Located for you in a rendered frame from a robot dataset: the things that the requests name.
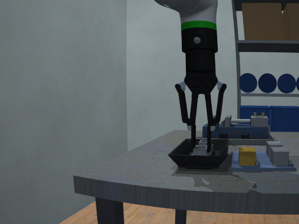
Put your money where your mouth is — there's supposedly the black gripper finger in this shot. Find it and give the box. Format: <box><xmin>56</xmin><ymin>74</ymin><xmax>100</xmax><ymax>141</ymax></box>
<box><xmin>203</xmin><ymin>80</ymin><xmax>227</xmax><ymax>153</ymax></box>
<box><xmin>175</xmin><ymin>80</ymin><xmax>198</xmax><ymax>152</ymax></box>

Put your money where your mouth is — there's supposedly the yellow block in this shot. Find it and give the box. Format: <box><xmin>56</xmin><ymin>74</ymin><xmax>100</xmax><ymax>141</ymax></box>
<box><xmin>238</xmin><ymin>147</ymin><xmax>256</xmax><ymax>166</ymax></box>

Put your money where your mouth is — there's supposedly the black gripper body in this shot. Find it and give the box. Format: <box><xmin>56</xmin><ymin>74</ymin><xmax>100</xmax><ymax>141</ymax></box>
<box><xmin>184</xmin><ymin>51</ymin><xmax>218</xmax><ymax>94</ymax></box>

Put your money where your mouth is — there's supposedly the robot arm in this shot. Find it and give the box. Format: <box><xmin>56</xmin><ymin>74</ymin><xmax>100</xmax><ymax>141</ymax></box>
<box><xmin>154</xmin><ymin>0</ymin><xmax>218</xmax><ymax>53</ymax></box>

